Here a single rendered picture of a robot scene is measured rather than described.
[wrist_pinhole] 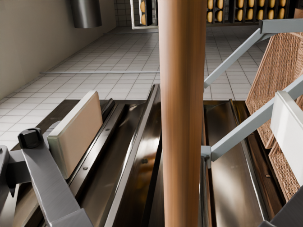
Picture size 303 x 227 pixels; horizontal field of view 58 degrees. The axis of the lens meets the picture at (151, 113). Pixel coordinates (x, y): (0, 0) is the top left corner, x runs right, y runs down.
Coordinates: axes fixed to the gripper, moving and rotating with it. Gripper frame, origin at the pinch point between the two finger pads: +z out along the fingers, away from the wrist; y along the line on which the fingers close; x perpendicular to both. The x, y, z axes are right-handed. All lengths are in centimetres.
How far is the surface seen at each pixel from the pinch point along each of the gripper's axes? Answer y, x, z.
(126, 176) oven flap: -21, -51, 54
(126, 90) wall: -49, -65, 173
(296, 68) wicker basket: 60, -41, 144
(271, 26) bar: 27, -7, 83
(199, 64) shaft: 1.1, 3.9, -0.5
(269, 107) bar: 16.4, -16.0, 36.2
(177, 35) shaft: -0.2, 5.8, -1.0
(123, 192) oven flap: -20, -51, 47
